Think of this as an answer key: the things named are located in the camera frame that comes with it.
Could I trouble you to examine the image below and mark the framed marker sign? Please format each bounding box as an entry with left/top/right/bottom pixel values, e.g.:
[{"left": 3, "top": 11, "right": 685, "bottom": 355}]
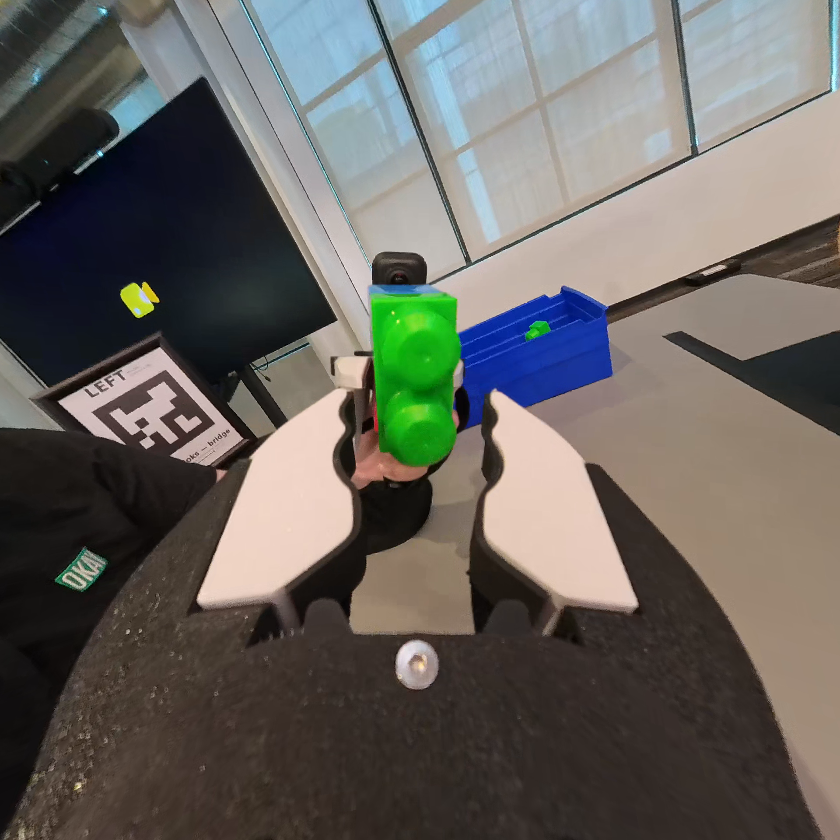
[{"left": 29, "top": 331, "right": 259, "bottom": 469}]

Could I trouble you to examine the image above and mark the blue plastic bin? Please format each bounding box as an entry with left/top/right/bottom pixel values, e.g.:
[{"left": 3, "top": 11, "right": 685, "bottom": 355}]
[{"left": 455, "top": 285, "right": 614, "bottom": 410}]

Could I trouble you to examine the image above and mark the small black floor device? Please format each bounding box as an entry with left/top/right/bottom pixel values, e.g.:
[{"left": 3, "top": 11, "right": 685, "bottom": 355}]
[{"left": 685, "top": 257, "right": 743, "bottom": 287}]

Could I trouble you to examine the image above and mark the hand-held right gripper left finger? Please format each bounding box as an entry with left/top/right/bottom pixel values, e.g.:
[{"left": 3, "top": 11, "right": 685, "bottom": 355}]
[{"left": 195, "top": 388, "right": 368, "bottom": 635}]

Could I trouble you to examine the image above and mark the green two-stud block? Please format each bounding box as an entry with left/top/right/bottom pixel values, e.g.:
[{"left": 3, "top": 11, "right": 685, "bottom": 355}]
[{"left": 369, "top": 291, "right": 463, "bottom": 469}]

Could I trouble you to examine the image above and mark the person's black jacket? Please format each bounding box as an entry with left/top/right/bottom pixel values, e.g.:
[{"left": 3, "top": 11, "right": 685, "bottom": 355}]
[{"left": 0, "top": 426, "right": 232, "bottom": 815}]

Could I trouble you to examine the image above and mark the person's left hand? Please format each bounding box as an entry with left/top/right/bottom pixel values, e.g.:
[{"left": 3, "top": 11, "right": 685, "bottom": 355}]
[{"left": 353, "top": 451, "right": 424, "bottom": 491}]

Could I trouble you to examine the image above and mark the person's left forearm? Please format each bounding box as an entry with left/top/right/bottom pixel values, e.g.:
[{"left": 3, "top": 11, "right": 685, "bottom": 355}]
[{"left": 357, "top": 477, "right": 434, "bottom": 556}]

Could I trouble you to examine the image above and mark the large gridded window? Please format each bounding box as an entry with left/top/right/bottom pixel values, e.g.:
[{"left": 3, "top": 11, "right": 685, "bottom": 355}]
[{"left": 241, "top": 0, "right": 840, "bottom": 265}]

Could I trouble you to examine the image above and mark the black video bar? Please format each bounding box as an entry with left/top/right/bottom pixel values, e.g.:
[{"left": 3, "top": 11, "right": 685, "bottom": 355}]
[{"left": 0, "top": 108, "right": 121, "bottom": 212}]

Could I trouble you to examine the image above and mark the grey desk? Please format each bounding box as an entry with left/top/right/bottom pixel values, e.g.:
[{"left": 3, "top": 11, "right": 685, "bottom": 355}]
[{"left": 262, "top": 272, "right": 840, "bottom": 840}]

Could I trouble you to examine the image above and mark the black monitor screen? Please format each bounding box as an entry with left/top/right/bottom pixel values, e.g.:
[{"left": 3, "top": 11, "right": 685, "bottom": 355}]
[{"left": 0, "top": 77, "right": 340, "bottom": 389}]

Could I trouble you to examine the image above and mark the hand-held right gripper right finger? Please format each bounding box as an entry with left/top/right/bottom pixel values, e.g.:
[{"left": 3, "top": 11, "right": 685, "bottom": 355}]
[{"left": 469, "top": 390, "right": 641, "bottom": 637}]

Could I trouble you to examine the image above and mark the black desk inlay panel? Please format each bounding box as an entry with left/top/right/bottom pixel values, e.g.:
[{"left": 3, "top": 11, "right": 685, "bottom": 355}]
[{"left": 663, "top": 329, "right": 840, "bottom": 438}]

